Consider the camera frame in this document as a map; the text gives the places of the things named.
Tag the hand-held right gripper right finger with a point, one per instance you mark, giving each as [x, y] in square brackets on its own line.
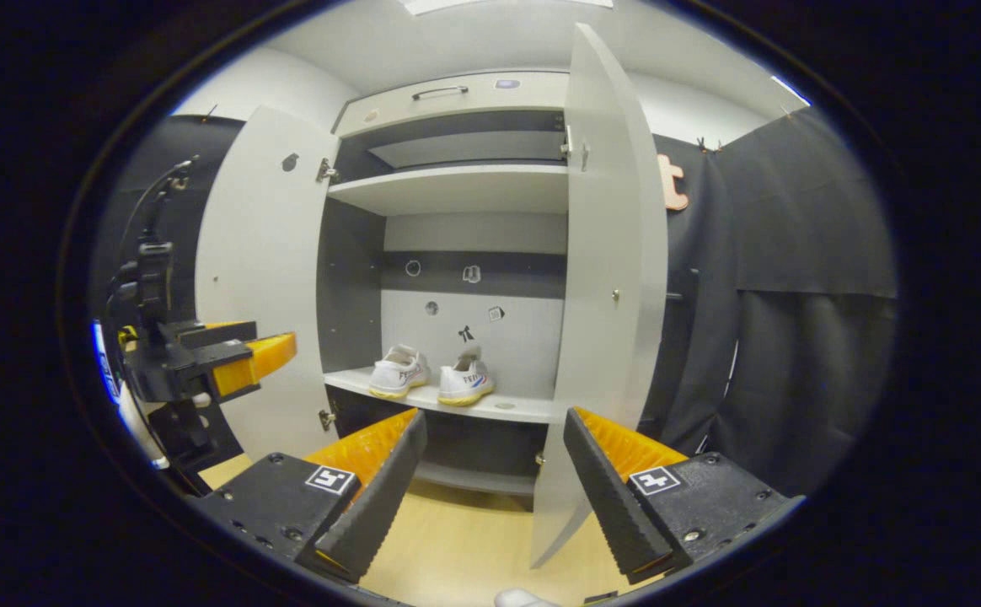
[608, 497]

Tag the small ceiling light panel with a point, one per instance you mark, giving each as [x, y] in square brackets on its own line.
[792, 91]

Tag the large ceiling light panel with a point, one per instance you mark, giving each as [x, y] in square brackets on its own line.
[499, 5]

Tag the white shoe with striped side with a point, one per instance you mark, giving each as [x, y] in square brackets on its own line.
[465, 384]

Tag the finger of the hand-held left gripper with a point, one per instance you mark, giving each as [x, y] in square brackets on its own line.
[221, 333]
[250, 362]

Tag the grey shoe cabinet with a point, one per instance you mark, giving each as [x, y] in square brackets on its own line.
[457, 187]

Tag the grey shoe cabinet door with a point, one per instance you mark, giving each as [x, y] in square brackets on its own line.
[263, 253]
[613, 253]

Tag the black backdrop cloth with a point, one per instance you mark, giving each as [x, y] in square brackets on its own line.
[794, 379]
[208, 135]

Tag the blue white printed object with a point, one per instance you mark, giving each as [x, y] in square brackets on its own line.
[103, 362]

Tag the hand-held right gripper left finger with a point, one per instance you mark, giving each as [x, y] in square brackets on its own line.
[385, 493]

